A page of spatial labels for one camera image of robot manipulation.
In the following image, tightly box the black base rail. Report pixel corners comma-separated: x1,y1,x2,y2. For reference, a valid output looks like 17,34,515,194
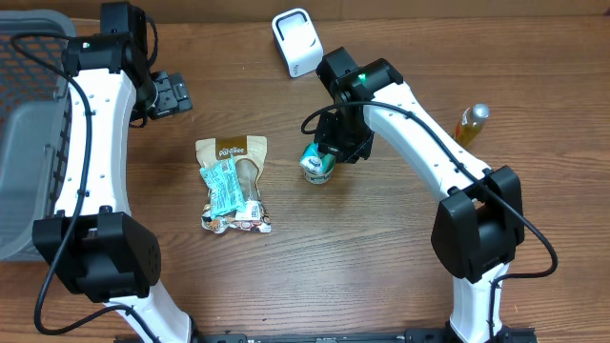
113,326,539,343

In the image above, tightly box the yellow dish soap bottle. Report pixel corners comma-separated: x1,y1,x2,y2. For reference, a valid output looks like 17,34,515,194
451,103,490,148

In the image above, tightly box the teal snack packet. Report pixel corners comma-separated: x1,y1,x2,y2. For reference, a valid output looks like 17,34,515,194
200,156,246,219

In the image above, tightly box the white barcode scanner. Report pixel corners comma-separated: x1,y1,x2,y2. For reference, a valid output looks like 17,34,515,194
272,8,323,78

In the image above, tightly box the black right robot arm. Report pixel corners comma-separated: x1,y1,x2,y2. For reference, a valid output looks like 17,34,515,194
314,48,524,342

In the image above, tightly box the grey plastic basket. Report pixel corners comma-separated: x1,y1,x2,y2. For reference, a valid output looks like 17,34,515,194
1,10,76,261

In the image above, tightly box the brown snack pouch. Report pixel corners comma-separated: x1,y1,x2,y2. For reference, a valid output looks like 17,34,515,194
195,135,272,234

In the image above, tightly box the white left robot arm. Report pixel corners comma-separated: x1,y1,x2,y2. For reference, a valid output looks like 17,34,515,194
32,2,197,342

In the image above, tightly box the teal tissue pack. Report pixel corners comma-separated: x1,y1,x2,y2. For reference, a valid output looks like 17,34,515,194
299,142,335,174

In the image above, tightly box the green lid jar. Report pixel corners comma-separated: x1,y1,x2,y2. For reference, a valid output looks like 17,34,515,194
301,157,335,185

